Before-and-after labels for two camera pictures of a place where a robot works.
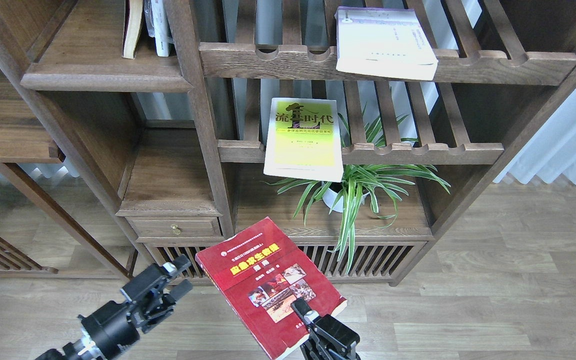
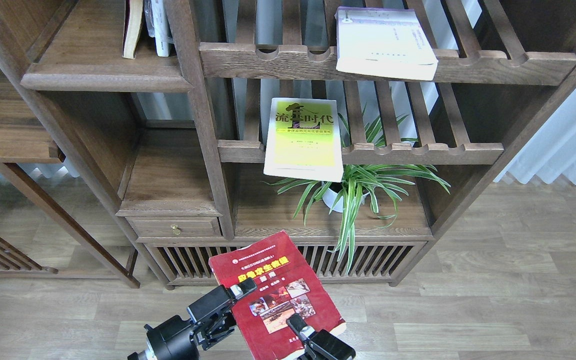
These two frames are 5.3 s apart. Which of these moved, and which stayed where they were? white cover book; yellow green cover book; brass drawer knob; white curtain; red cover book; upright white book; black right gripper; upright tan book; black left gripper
Moved: black left gripper; red cover book; black right gripper
Stayed: yellow green cover book; upright white book; white cover book; brass drawer knob; white curtain; upright tan book
